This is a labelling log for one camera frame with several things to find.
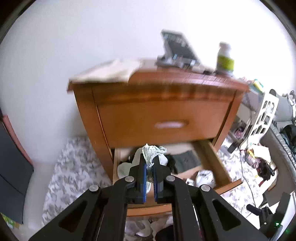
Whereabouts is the closed wooden drawer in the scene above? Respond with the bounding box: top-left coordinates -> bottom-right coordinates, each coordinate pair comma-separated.
96,97 -> 236,149

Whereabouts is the black hair accessory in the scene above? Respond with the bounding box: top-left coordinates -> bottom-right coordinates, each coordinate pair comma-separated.
257,160 -> 275,181

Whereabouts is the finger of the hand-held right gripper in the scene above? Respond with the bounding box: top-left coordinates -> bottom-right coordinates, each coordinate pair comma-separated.
246,203 -> 263,215

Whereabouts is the white lattice desk rack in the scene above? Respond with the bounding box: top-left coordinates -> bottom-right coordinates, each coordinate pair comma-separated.
238,89 -> 280,142

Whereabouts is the grey floral bedsheet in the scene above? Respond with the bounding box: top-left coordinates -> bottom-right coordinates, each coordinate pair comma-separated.
42,136 -> 278,241

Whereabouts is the beige cloth on nightstand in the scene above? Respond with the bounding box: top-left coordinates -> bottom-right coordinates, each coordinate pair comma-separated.
68,59 -> 141,84

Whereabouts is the light green underwear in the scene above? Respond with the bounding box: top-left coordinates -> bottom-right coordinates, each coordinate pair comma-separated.
117,143 -> 169,193

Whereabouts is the colourful patterned pouch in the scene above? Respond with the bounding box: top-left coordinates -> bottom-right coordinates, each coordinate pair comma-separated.
245,149 -> 262,166

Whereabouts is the black cable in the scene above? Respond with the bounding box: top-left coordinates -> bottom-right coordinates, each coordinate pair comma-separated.
239,151 -> 257,207

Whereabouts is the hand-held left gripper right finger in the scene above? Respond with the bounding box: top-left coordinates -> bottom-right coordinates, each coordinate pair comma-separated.
153,155 -> 269,241

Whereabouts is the grey phone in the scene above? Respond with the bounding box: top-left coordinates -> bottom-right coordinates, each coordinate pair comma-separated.
157,30 -> 200,69

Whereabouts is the navy underwear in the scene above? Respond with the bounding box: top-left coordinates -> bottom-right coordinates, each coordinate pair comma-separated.
155,224 -> 175,241

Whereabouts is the beige cloth bag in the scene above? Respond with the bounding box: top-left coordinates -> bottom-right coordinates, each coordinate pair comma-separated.
251,145 -> 271,163

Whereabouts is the wooden drawer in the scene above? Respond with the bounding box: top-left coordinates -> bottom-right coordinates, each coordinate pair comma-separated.
112,139 -> 243,217
96,97 -> 236,149

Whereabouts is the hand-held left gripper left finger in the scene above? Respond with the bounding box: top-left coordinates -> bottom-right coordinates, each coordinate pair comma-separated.
29,155 -> 148,241

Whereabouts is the white patterned underwear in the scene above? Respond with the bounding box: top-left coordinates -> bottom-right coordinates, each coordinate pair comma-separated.
195,170 -> 216,188

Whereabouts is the flat grey sock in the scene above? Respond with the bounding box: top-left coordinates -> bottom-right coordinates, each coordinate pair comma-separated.
172,151 -> 201,173

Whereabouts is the green printed packet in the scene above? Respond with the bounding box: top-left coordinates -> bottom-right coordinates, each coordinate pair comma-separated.
0,213 -> 22,231

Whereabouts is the cream underwear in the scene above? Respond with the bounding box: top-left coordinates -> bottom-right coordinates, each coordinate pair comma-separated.
126,218 -> 162,238

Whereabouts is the dark green clothing heap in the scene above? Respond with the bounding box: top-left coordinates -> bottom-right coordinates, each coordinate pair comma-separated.
280,125 -> 296,158

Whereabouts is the green label bottle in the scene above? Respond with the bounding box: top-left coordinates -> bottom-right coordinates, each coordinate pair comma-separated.
216,42 -> 235,77

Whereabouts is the grey padded furniture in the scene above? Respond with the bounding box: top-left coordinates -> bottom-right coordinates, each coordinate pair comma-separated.
260,93 -> 296,209

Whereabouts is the dark blue cabinet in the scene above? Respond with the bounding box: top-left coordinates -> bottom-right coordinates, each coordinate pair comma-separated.
0,120 -> 35,225

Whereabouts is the small yellow object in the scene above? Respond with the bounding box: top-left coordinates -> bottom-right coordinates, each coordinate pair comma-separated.
251,80 -> 265,93

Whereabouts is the wooden nightstand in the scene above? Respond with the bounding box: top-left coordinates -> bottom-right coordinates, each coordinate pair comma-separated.
67,59 -> 250,183

